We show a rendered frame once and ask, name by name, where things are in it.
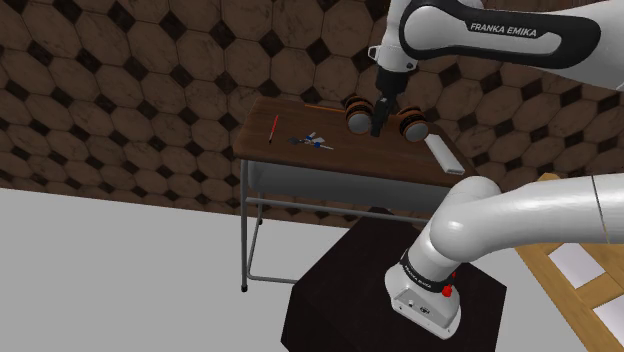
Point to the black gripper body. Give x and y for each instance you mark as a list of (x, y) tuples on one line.
[(388, 86)]

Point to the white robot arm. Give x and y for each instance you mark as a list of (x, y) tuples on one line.
[(487, 219)]

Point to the orange and black headphones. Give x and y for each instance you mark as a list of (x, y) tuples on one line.
[(360, 119)]

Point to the brown desk with metal legs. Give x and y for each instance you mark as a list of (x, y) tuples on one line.
[(385, 153)]

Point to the orange pencil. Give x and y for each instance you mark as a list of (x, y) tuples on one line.
[(324, 108)]

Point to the white remote control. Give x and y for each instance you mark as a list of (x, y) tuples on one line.
[(443, 154)]

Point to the blue and white keys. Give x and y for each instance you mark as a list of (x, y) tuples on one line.
[(312, 141)]

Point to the red pen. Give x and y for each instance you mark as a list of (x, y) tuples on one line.
[(273, 129)]

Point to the dark robot stand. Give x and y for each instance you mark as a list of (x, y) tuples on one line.
[(346, 287)]

